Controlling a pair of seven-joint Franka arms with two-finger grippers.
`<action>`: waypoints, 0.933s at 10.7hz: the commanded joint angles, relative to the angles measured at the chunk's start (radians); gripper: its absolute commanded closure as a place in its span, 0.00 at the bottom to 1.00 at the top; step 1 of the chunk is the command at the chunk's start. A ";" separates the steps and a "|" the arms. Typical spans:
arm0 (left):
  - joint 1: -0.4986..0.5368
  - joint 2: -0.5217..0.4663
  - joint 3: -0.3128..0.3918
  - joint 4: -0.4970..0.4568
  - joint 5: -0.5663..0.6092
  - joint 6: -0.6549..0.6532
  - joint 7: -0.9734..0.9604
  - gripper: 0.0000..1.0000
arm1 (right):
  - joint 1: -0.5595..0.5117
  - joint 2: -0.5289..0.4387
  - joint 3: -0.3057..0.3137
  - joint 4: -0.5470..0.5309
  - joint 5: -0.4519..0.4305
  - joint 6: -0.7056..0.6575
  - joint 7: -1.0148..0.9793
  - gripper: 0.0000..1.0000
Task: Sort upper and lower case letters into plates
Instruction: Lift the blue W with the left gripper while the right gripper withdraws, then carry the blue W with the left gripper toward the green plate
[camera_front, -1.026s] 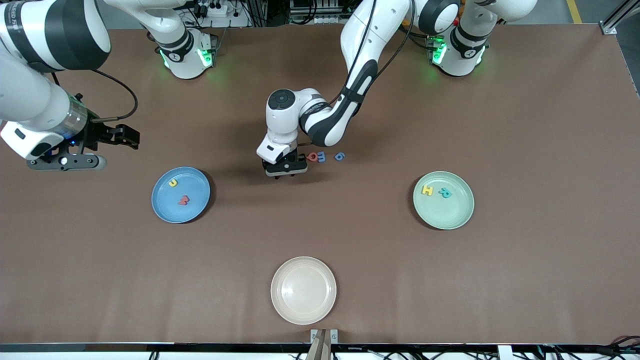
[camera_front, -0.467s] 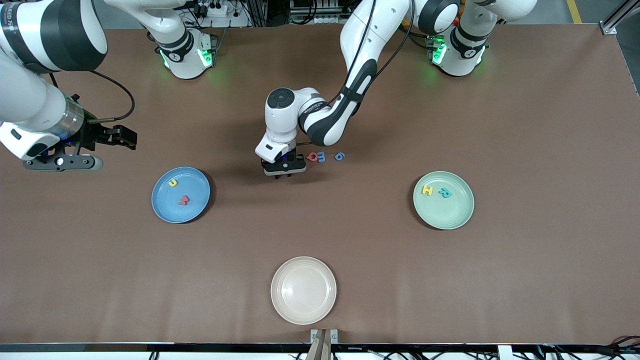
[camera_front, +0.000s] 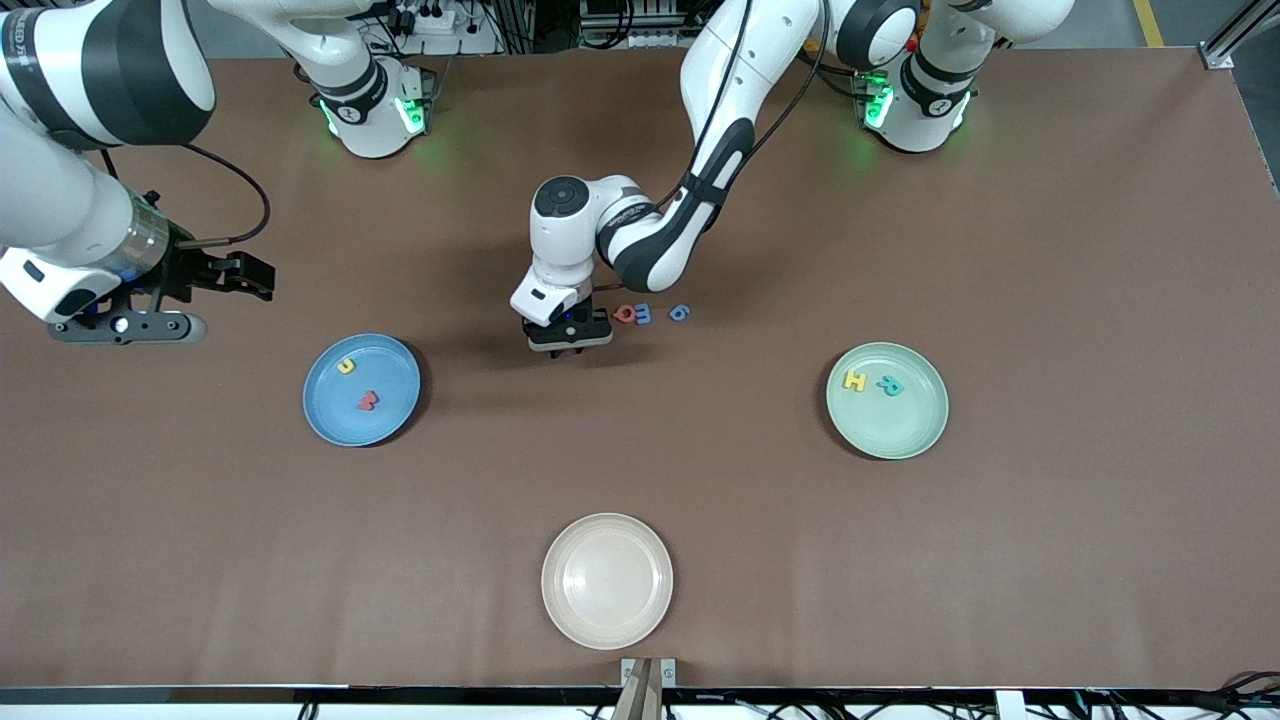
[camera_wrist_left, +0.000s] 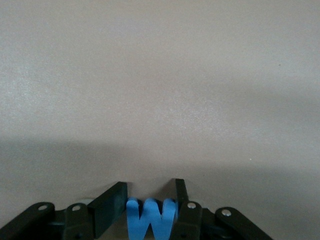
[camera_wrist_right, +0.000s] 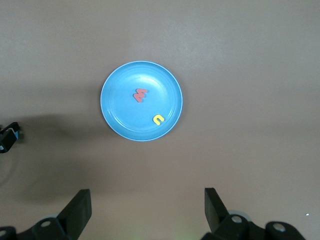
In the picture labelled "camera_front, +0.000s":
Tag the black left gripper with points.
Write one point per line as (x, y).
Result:
(579, 350)

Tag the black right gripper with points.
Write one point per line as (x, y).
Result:
(186, 270)

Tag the red lowercase foam letter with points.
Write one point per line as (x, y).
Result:
(367, 401)

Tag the yellow foam letter H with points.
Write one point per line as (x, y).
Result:
(855, 380)

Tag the teal foam letter R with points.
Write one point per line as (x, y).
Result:
(890, 385)

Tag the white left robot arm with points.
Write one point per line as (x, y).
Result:
(720, 60)

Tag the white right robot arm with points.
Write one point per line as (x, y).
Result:
(60, 210)

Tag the red round foam letter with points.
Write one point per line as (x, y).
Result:
(624, 313)

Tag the blue foam letter g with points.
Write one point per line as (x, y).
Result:
(679, 313)

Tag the blue plate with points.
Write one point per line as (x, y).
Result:
(375, 425)

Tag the beige plate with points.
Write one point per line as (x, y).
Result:
(607, 581)

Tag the metal rack device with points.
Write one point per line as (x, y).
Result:
(640, 20)

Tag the pale green plate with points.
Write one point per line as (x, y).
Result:
(887, 425)

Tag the white power strip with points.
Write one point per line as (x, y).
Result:
(435, 15)

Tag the metal table edge bracket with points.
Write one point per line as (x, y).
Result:
(630, 672)

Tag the aluminium frame post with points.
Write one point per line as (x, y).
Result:
(1218, 58)

